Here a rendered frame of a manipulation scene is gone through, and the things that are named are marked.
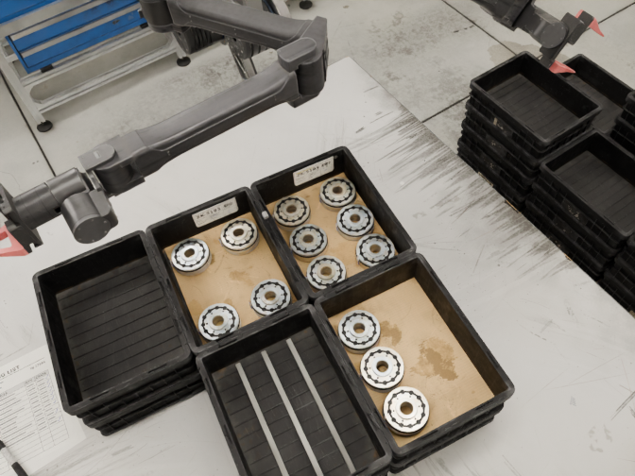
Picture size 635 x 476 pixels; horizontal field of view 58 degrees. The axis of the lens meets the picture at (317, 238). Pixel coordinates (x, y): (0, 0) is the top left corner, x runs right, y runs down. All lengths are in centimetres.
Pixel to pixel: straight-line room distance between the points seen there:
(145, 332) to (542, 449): 102
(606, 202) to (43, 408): 197
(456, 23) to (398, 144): 175
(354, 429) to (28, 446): 83
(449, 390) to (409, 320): 19
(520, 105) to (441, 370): 133
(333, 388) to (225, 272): 43
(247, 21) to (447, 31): 247
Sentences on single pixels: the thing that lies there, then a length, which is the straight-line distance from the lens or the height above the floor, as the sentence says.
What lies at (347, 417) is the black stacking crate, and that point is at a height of 83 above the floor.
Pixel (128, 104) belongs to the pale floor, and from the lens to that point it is 334.
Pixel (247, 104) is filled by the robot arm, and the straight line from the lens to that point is 101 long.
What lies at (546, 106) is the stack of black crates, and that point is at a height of 49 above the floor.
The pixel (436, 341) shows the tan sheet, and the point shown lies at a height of 83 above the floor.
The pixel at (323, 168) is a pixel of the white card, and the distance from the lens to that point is 165.
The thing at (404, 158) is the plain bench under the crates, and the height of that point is 70.
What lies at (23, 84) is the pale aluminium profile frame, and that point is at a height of 30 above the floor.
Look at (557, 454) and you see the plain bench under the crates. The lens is 156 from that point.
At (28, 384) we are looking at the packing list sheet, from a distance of 176.
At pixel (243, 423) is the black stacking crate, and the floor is 83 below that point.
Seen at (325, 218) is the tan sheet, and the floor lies 83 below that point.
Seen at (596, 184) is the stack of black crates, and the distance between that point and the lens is 242.
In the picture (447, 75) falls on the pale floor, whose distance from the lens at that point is 327.
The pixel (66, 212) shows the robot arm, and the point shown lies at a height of 147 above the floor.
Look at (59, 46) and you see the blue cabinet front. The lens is 320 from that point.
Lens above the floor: 216
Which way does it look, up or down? 57 degrees down
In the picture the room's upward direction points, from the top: 7 degrees counter-clockwise
